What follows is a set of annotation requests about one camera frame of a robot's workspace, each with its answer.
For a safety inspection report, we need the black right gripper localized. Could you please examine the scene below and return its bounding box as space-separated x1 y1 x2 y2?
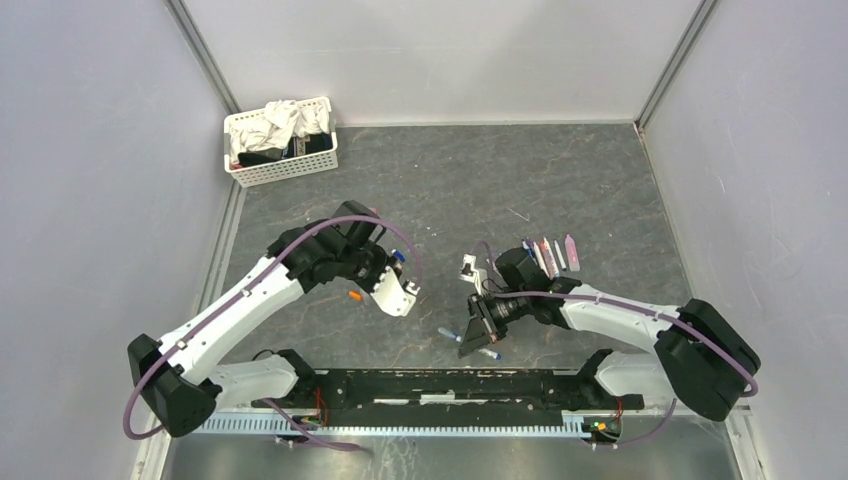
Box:
458 287 529 357

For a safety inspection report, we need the clear blue marker cap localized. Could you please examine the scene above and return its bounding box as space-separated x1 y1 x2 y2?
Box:
438 327 462 342

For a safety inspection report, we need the red capped pink marker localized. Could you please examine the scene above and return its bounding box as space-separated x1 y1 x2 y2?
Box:
540 237 560 278

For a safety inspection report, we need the blue capped white marker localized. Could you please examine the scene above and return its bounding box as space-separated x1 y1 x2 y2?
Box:
553 240 568 272

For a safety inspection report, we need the pink highlighter marker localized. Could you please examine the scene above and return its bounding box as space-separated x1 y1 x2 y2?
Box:
564 234 581 272

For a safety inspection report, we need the clear capped blue marker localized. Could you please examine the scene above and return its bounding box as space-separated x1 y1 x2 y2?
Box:
479 348 502 361

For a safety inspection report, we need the blue capped acrylic marker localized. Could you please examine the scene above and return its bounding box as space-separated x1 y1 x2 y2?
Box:
521 239 535 260

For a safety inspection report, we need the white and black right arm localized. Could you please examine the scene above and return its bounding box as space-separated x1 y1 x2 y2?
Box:
458 248 761 421

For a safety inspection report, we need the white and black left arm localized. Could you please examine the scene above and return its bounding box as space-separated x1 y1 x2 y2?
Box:
122 201 423 440

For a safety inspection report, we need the white plastic basket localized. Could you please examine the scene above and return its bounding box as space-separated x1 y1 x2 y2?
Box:
223 109 338 188

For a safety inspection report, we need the dark item in basket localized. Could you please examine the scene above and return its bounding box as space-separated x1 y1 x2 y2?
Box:
237 133 334 168

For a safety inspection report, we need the white crumpled cloth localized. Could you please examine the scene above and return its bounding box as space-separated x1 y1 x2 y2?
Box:
224 97 332 153

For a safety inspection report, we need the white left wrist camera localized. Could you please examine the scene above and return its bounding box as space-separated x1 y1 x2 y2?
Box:
370 268 420 317

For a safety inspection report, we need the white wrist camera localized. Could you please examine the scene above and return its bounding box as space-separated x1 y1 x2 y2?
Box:
370 268 420 317
459 253 488 295

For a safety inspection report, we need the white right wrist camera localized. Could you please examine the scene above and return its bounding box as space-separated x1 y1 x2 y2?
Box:
459 253 488 295

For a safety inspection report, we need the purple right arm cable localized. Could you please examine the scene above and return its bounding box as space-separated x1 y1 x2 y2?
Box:
473 239 761 450

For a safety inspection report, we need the white slotted cable duct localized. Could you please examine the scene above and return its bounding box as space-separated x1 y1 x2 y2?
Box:
198 413 591 439

